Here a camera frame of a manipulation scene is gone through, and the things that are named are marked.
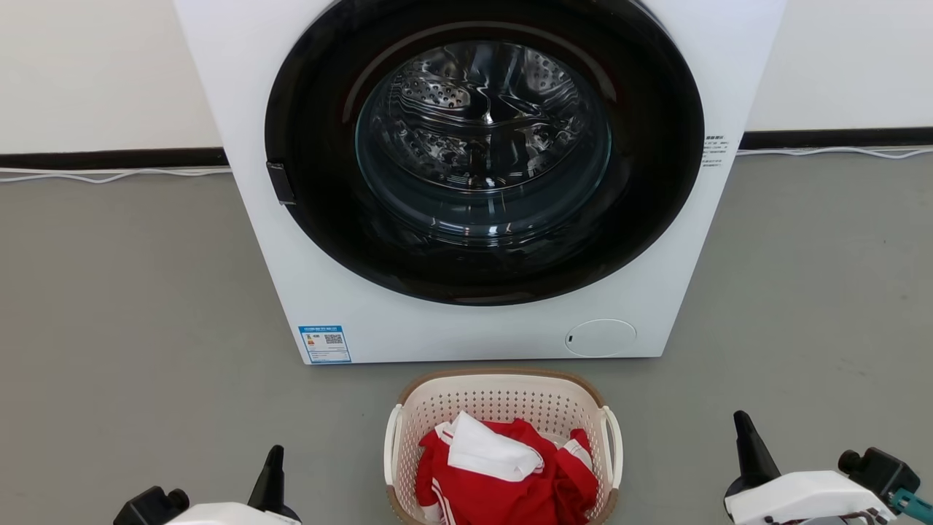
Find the red garment with white stripes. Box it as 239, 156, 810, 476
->
415, 418, 600, 525

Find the steel washing drum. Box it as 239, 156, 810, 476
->
355, 40, 613, 238

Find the cream perforated laundry basket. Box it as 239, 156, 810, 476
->
383, 368, 624, 525

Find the white folded garment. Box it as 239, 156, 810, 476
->
447, 411, 545, 483

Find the black round glass machine door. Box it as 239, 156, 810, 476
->
264, 0, 706, 307

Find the round white filter cover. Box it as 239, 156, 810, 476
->
565, 319, 638, 358

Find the blue energy label sticker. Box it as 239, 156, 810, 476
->
298, 325, 352, 364

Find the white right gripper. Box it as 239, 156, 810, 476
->
724, 411, 898, 525

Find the white front-load washing machine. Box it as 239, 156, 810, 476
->
173, 0, 788, 365

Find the black door latch handle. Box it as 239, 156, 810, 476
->
266, 161, 297, 206

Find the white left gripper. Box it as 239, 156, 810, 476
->
164, 445, 301, 525

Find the white floor cable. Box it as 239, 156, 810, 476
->
0, 167, 233, 184
736, 147, 933, 160

